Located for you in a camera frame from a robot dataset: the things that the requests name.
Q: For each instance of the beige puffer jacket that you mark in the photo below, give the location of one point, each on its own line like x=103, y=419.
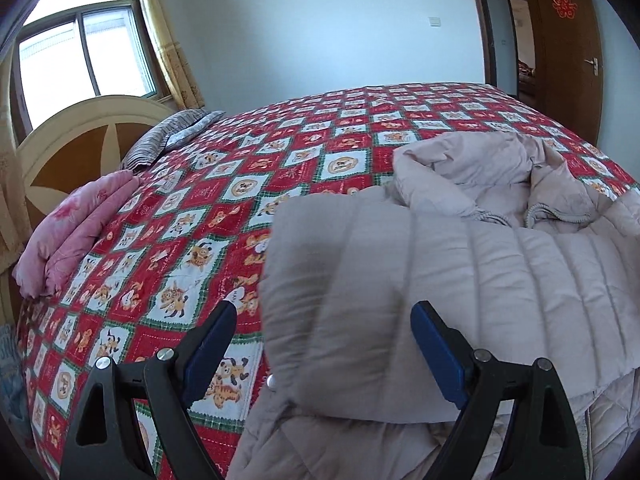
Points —
x=400, y=260

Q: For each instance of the window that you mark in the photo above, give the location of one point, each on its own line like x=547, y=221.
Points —
x=55, y=60

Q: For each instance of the cream and brown headboard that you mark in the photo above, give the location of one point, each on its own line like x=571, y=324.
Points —
x=75, y=160

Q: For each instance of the blue patterned cloth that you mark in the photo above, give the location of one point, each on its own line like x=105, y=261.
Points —
x=10, y=370

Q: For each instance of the dark wooden door frame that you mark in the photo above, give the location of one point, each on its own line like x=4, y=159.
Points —
x=487, y=35

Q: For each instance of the brown wooden door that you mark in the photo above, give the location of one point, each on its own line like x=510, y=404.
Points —
x=560, y=60

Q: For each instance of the grey striped pillow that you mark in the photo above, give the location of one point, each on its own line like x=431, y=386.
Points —
x=160, y=135

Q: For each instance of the yellow patterned curtain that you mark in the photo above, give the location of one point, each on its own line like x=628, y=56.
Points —
x=10, y=185
x=170, y=50

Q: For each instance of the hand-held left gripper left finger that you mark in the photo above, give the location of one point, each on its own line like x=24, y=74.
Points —
x=210, y=350

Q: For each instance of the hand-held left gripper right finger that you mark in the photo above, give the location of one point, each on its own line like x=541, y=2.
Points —
x=440, y=350

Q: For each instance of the folded pink quilt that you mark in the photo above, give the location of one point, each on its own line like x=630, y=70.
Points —
x=75, y=230

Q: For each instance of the red paper door decoration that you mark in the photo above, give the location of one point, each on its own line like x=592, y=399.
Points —
x=564, y=1

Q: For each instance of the red printed checkered blanket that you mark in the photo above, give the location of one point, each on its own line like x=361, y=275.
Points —
x=200, y=210

